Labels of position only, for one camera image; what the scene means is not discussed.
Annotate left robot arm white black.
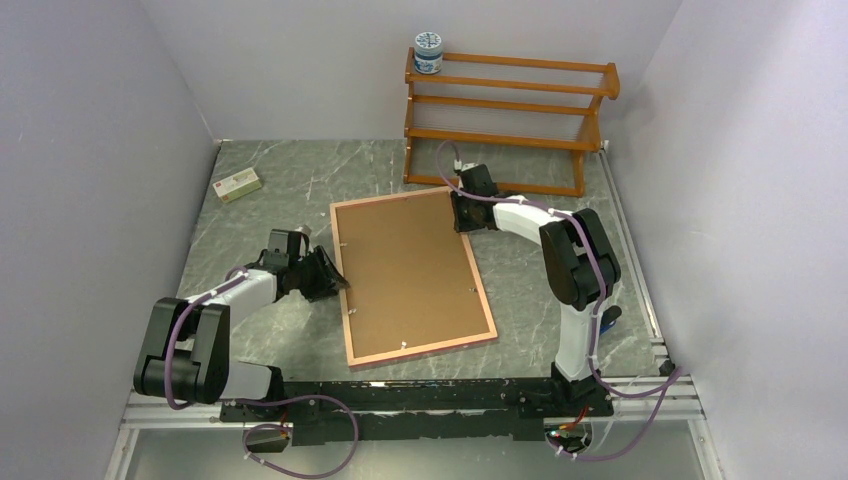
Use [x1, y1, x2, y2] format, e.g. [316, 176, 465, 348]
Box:
[133, 229, 349, 420]

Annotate small white green box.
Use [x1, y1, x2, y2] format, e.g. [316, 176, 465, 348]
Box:
[212, 167, 262, 204]

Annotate orange wooden rack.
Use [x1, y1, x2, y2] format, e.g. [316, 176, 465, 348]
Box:
[403, 49, 621, 197]

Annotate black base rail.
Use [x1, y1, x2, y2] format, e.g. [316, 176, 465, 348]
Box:
[220, 377, 614, 446]

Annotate blue white lidded jar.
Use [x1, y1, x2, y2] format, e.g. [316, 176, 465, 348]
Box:
[413, 31, 443, 75]

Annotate aluminium extrusion rail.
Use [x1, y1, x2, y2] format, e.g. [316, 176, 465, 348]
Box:
[105, 380, 233, 480]

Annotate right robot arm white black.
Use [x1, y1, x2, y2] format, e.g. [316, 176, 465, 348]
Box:
[450, 165, 622, 415]

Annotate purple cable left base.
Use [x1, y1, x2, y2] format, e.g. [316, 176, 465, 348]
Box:
[241, 396, 362, 480]

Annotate blue black handled tool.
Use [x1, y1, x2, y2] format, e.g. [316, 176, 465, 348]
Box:
[599, 305, 622, 335]

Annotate pink wooden picture frame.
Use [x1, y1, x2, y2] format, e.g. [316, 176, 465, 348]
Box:
[329, 186, 499, 370]

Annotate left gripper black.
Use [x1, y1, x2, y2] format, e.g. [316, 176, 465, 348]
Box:
[290, 245, 349, 303]

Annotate brown frame backing board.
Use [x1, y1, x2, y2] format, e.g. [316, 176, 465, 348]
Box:
[335, 192, 495, 362]

